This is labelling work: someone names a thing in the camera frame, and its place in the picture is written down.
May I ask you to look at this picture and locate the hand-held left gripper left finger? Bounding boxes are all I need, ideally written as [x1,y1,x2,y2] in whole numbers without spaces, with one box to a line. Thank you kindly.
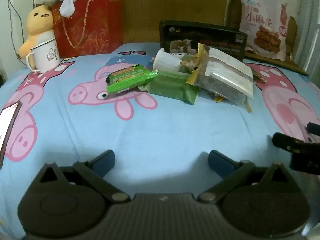
[37,149,131,203]

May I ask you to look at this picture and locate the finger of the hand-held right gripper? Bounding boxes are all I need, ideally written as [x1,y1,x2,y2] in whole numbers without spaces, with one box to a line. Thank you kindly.
[307,122,320,137]
[272,132,320,174]

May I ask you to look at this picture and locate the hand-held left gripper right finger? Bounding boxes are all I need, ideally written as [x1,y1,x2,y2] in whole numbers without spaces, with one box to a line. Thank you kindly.
[197,150,286,204]

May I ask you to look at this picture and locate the pale green leaf-print packet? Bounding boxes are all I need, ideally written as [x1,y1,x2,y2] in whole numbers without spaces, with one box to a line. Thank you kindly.
[139,70,200,105]

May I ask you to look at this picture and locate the pig printed blue bed sheet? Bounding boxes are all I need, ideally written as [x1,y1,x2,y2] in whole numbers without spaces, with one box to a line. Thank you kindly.
[0,42,320,240]

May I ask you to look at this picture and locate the clear zip bag dark contents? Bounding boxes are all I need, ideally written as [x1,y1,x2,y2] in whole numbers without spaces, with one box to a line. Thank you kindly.
[195,47,254,105]

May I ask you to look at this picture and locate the bright green snack packet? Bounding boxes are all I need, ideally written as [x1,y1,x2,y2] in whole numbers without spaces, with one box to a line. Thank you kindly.
[106,65,159,95]

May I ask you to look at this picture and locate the yellow-edged clear snack packet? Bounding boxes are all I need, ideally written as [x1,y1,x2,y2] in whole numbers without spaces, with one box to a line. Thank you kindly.
[186,43,213,85]

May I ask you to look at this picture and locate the frosted glass sliding door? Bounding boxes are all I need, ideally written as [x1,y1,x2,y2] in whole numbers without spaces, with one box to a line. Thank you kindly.
[297,0,320,80]

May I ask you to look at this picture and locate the black smartphone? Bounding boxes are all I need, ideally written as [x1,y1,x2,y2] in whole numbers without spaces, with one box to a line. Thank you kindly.
[0,101,23,170]

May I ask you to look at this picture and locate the white enamel mug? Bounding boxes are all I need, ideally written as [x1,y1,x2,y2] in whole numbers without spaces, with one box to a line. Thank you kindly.
[26,37,61,73]

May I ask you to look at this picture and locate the pink snack bag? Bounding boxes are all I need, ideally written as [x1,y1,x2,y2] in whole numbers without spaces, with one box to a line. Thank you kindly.
[237,0,294,62]

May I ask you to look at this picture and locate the black cardboard box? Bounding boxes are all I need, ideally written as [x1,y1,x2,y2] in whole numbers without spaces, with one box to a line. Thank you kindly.
[159,20,248,60]

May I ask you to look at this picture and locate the red gift bag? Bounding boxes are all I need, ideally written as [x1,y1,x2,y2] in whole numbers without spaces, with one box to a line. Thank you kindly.
[51,0,124,58]

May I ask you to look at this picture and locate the wooden chair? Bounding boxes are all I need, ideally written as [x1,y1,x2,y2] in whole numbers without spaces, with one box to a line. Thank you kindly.
[225,0,309,77]

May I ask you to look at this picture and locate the yellow plush duck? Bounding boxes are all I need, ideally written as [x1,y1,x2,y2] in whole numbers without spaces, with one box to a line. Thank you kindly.
[16,5,57,64]

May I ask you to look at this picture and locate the wooden headboard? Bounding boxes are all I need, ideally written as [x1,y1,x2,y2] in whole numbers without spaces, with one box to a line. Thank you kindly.
[31,0,230,55]

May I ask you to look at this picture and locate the thin wall cable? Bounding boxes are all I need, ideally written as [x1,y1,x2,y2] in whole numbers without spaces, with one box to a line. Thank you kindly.
[6,0,28,58]

